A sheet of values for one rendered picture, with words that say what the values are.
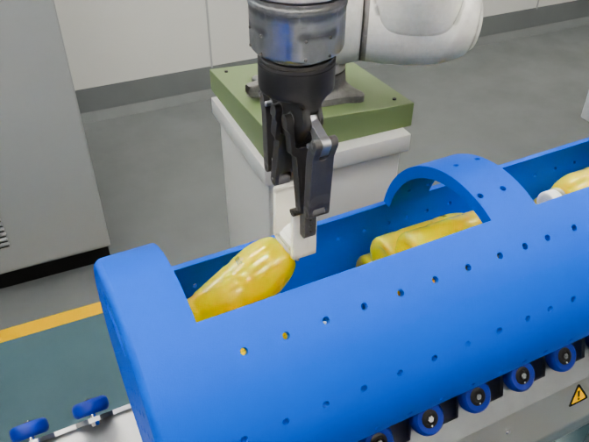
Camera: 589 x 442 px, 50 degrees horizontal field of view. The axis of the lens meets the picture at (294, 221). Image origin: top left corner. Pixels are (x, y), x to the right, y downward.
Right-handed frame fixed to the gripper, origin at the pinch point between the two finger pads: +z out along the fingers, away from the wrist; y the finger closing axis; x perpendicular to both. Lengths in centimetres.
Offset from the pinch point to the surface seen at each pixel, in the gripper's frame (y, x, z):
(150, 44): -269, 51, 86
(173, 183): -188, 33, 119
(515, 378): 16.3, 24.8, 23.2
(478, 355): 19.7, 12.4, 8.8
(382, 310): 15.6, 1.9, 0.9
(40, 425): -3.6, -32.5, 23.1
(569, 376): 17.2, 35.1, 27.5
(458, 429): 17.1, 15.8, 27.7
